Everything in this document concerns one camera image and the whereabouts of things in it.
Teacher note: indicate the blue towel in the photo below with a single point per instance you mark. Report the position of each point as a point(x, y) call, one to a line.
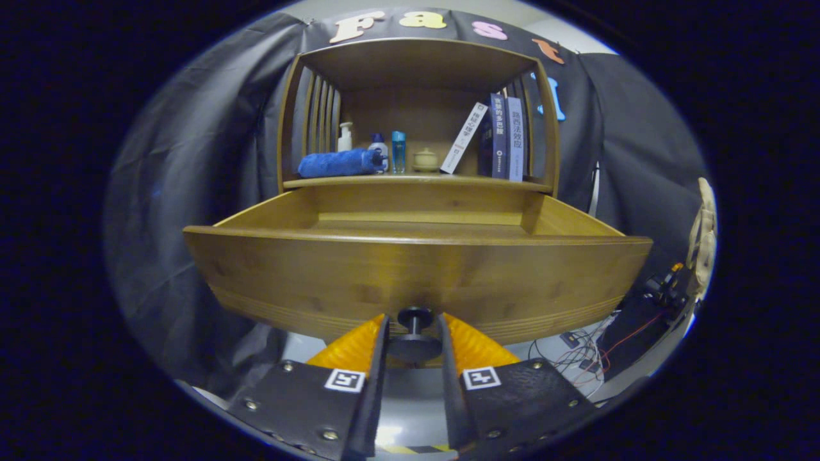
point(336, 163)

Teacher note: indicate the wooden drawer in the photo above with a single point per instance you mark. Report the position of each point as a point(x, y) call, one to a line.
point(416, 269)

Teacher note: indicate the beige lidded teacup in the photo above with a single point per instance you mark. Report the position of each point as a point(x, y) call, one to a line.
point(426, 160)

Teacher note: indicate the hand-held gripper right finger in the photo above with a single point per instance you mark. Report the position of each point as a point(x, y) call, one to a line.
point(451, 397)

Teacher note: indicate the clear blue bottle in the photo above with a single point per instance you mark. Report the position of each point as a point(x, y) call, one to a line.
point(398, 153)

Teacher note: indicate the wooden countertop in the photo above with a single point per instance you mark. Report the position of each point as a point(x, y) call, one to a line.
point(416, 181)

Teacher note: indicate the beige bag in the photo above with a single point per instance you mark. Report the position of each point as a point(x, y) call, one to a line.
point(705, 237)

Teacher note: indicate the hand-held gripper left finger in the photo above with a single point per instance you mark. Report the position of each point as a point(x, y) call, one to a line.
point(375, 397)

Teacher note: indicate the black power adapter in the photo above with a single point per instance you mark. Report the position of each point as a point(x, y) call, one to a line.
point(569, 338)

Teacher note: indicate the black light stand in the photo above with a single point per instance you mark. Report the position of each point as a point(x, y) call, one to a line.
point(594, 192)

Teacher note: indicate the white book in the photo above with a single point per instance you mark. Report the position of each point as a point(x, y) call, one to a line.
point(464, 137)

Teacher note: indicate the wooden cabinet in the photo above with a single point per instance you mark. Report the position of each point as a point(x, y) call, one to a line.
point(416, 64)

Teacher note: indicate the light purple book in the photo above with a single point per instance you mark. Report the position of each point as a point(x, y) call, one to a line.
point(515, 141)

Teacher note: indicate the dark blue book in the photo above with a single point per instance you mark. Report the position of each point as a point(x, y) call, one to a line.
point(498, 137)

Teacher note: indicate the white pump bottle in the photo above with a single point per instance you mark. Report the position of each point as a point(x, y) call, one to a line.
point(346, 137)

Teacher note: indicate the white bottle with blue cap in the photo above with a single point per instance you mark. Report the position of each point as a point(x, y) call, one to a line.
point(380, 147)

